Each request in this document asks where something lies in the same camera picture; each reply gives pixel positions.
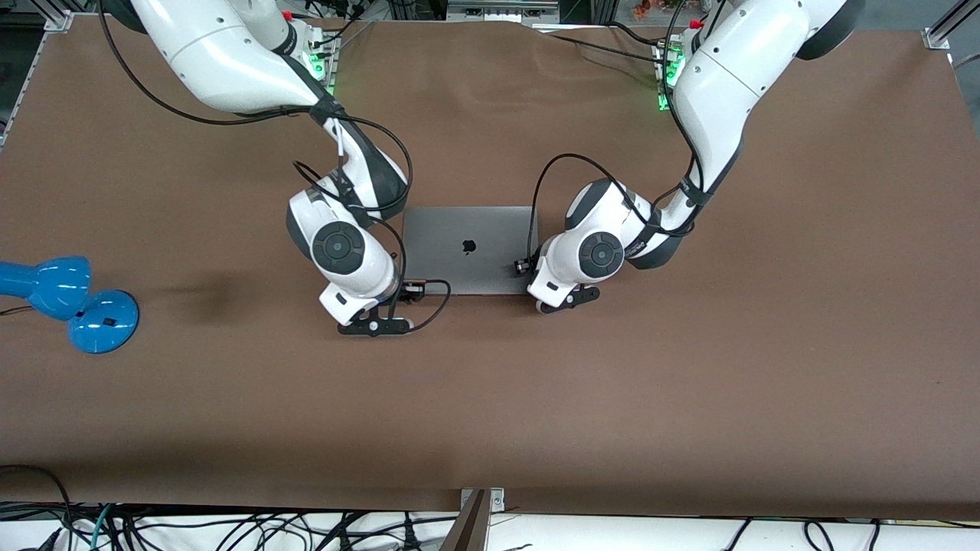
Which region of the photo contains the grey laptop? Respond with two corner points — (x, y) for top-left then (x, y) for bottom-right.
(401, 205), (540, 297)

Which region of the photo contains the brown table cover sheet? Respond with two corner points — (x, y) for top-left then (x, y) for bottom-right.
(0, 14), (980, 523)

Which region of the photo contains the grey equipment box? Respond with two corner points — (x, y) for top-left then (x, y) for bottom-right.
(446, 0), (561, 24)

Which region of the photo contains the blue desk lamp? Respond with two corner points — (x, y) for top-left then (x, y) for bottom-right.
(0, 256), (141, 355)

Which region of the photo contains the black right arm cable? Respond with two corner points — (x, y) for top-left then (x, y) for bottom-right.
(98, 0), (453, 334)

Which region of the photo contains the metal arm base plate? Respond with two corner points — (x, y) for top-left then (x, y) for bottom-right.
(302, 31), (339, 98)
(654, 38), (687, 112)

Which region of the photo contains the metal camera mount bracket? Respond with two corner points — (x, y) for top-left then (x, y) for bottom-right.
(459, 487), (506, 512)

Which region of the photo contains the long black table cable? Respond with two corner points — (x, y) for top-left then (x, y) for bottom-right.
(547, 33), (668, 67)

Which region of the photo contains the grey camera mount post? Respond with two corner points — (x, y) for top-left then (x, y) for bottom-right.
(439, 490), (491, 551)

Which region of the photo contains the short black table cable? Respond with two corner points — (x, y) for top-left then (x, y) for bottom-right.
(609, 21), (664, 47)

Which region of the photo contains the black base cable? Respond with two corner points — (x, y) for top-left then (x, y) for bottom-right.
(310, 14), (376, 56)

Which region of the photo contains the teal cable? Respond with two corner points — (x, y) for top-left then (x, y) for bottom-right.
(90, 503), (116, 551)

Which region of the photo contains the black looped cable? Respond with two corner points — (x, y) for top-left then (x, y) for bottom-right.
(0, 464), (74, 551)

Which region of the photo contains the aluminium table edge rail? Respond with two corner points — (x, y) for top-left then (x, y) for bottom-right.
(0, 31), (44, 148)

